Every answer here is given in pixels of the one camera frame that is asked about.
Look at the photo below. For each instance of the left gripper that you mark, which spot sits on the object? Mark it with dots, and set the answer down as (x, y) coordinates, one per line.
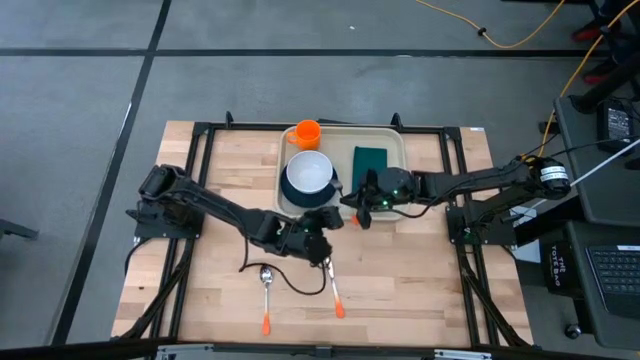
(310, 242)

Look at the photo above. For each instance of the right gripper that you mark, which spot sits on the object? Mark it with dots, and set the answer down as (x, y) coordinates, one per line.
(395, 187)

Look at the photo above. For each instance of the dark green cloth napkin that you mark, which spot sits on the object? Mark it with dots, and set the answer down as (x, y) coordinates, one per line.
(370, 160)

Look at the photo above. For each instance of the white ceramic bowl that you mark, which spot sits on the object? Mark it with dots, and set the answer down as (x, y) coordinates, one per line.
(310, 172)

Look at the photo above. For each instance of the dark blue plate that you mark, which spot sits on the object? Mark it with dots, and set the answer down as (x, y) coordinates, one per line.
(300, 200)

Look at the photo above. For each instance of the orange plastic mug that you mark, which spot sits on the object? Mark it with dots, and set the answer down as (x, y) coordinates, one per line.
(307, 132)

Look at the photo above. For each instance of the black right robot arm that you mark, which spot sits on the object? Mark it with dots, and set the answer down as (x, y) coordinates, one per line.
(475, 182)

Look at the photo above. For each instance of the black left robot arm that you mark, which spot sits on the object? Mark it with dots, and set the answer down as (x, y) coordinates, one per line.
(220, 210)

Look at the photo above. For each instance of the beige plastic tray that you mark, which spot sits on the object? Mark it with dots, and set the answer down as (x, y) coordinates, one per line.
(340, 150)

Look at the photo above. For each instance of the black tote bag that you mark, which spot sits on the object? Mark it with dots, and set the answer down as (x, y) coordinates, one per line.
(560, 267)

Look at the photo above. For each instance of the black caster wheel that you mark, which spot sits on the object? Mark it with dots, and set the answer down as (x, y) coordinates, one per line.
(573, 331)

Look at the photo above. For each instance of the black side desk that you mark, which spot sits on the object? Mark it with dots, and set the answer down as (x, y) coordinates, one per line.
(590, 330)
(615, 200)

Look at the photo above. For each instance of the black power adapter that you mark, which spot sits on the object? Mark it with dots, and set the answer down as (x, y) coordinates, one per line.
(615, 125)

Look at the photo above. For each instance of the black laptop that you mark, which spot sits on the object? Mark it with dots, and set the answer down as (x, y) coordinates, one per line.
(617, 280)

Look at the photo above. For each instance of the red shoe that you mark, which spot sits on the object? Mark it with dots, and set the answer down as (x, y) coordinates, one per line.
(600, 72)
(590, 32)

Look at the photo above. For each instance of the person's leg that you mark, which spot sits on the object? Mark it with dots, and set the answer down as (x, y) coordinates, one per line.
(610, 82)

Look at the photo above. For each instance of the black chair base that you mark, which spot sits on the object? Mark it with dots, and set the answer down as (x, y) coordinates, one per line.
(607, 30)

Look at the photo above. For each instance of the dark grey floor stand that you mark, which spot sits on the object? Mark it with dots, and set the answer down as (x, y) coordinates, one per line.
(15, 230)

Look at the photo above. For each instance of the black metal table frame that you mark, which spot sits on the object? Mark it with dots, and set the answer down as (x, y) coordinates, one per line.
(240, 126)

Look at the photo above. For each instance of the silver metal bracket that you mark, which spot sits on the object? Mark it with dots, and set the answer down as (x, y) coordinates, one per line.
(462, 355)
(185, 351)

